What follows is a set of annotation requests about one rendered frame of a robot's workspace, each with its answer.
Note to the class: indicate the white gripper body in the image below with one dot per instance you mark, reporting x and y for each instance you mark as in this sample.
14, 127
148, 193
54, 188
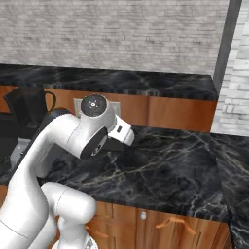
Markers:
128, 135

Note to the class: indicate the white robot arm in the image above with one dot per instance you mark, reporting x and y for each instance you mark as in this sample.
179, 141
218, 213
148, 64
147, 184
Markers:
48, 152

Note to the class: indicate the grey blender base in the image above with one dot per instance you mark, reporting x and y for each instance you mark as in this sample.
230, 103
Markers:
19, 150

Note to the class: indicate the wooden raised counter panel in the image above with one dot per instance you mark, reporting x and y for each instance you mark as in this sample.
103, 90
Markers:
168, 112

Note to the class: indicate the small white round knob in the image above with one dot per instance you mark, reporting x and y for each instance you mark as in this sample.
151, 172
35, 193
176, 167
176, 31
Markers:
143, 215

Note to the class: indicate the grey wall socket plate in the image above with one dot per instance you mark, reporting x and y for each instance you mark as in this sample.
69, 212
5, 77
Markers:
77, 107

